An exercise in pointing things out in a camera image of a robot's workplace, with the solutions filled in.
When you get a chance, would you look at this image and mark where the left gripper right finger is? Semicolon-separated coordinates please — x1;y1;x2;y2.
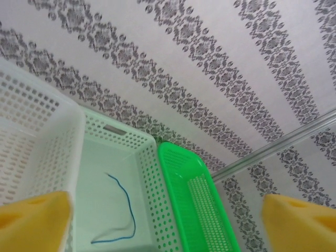
261;193;336;252

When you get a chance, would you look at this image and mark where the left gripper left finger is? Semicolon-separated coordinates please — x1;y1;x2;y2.
0;191;75;252

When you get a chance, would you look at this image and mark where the thin blue wire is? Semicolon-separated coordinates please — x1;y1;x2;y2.
90;172;137;245

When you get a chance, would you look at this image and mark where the white plastic basket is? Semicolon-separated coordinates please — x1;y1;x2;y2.
0;56;87;252

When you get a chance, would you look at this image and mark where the mint plastic basket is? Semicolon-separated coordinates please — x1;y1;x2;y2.
70;106;182;252

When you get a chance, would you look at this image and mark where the bright green plastic basket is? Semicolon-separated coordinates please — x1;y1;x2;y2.
156;141;242;252

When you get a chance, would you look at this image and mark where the aluminium frame post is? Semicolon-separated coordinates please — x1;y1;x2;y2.
212;110;336;182

